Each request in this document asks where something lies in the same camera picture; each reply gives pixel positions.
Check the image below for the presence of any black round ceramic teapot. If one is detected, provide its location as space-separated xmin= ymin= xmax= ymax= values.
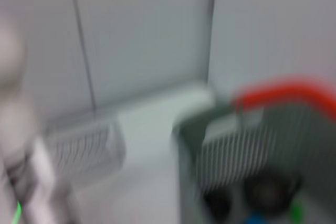
xmin=243 ymin=173 xmax=303 ymax=210

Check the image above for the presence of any clear perforated plastic basket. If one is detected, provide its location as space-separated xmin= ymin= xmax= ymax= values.
xmin=44 ymin=118 xmax=127 ymax=174

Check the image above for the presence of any grey perforated storage basket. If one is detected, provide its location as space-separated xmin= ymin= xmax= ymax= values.
xmin=172 ymin=98 xmax=336 ymax=224

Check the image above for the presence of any orange basket carry handle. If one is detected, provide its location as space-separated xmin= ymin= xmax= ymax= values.
xmin=230 ymin=75 xmax=336 ymax=120

